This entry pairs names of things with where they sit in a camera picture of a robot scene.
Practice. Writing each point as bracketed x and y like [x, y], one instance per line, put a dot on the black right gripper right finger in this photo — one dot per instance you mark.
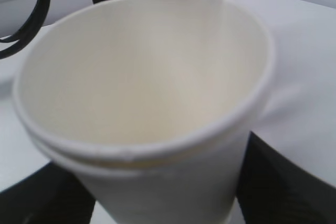
[272, 189]

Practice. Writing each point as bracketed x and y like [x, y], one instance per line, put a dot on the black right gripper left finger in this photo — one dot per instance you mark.
[49, 195]

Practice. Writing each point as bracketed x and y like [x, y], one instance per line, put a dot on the white paper cup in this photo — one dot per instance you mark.
[150, 103]

